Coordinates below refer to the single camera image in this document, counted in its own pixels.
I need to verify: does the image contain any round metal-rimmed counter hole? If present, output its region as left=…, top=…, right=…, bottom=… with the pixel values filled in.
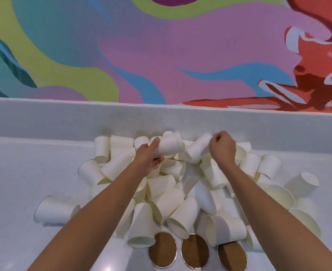
left=148, top=231, right=178, bottom=269
left=180, top=234, right=210, bottom=270
left=217, top=241, right=248, bottom=271

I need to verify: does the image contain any white disposable paper cup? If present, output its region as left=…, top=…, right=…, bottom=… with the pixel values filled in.
left=182, top=133, right=214, bottom=164

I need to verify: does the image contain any nested white paper cup stack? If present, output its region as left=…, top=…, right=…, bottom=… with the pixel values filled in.
left=153, top=132, right=186, bottom=159

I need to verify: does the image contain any person's right hand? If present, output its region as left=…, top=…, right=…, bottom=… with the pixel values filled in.
left=209, top=131, right=237, bottom=167

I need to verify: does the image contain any person's left forearm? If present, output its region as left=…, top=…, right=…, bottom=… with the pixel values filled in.
left=27, top=162, right=149, bottom=271

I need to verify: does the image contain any person's right forearm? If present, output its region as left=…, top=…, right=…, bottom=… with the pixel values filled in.
left=219, top=163, right=332, bottom=271

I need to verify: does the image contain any pile of white cups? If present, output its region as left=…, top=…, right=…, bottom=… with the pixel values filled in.
left=34, top=131, right=322, bottom=249

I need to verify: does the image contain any person's left hand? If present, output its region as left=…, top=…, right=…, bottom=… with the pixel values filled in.
left=133, top=137, right=165, bottom=177

